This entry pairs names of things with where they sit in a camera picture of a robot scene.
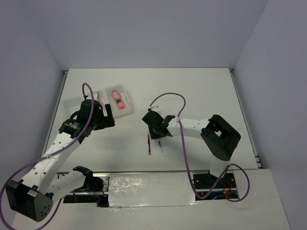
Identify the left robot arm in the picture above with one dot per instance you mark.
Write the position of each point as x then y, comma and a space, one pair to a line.
34, 195

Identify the white three-compartment tray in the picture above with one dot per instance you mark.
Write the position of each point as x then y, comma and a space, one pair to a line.
72, 104

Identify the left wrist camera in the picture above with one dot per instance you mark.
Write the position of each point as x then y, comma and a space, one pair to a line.
95, 96

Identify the silver foil sheet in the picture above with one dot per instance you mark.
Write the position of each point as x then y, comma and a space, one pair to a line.
157, 189

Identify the pink glue stick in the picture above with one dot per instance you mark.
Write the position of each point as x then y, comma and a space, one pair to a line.
118, 100

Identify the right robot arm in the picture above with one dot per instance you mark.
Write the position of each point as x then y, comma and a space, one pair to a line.
219, 136

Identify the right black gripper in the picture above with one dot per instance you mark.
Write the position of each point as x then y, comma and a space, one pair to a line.
153, 135

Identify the dark blue gel pen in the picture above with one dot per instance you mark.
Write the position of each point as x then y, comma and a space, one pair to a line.
160, 146

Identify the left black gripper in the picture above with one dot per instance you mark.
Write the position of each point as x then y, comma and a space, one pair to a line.
107, 121

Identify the red gel pen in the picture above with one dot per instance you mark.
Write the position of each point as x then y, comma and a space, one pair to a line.
149, 144

